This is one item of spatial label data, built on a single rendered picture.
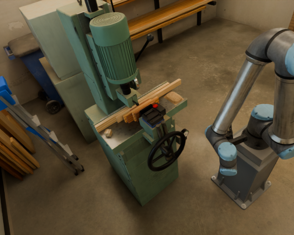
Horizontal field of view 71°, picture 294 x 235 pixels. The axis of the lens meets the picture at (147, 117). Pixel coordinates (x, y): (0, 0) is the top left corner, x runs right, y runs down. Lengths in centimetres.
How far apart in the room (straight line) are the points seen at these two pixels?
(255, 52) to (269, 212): 141
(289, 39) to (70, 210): 202
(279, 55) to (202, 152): 151
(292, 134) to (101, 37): 103
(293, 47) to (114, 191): 178
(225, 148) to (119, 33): 77
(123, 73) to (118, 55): 10
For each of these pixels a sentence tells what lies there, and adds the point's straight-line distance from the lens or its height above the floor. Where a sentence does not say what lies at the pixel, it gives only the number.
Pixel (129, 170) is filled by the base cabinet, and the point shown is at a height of 61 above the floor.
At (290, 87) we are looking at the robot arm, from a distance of 98.
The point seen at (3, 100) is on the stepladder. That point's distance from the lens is 168.
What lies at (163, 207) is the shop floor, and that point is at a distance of 196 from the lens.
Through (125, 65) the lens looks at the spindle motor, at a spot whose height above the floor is 130.
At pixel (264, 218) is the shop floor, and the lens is 203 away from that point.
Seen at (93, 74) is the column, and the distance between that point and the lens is 132.
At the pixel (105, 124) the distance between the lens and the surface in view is 131.
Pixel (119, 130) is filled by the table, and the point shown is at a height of 90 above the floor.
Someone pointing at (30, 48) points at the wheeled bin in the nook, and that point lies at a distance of 275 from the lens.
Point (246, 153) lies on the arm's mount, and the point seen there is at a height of 59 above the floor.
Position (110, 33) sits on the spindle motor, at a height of 147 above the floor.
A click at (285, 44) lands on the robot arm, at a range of 89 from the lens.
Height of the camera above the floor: 182
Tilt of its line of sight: 45 degrees down
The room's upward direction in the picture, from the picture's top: 12 degrees counter-clockwise
